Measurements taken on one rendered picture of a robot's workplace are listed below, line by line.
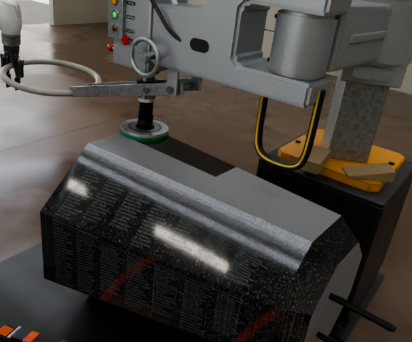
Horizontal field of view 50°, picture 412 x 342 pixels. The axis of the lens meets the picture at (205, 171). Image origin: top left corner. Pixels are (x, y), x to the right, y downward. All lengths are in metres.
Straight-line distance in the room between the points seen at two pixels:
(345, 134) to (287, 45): 0.78
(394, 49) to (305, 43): 0.62
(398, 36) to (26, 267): 2.05
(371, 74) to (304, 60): 0.60
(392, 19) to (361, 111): 0.41
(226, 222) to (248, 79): 0.48
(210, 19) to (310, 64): 0.38
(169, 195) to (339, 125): 0.89
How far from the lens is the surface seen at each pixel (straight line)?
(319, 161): 1.96
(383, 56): 1.97
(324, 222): 1.52
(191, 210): 1.53
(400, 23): 1.97
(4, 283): 2.45
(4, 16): 2.45
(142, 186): 1.65
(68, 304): 2.28
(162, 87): 1.81
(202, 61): 1.61
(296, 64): 1.44
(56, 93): 2.21
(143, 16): 1.77
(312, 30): 1.43
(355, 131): 2.12
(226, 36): 1.55
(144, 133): 1.93
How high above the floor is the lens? 1.56
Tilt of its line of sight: 26 degrees down
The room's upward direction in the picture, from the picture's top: 7 degrees clockwise
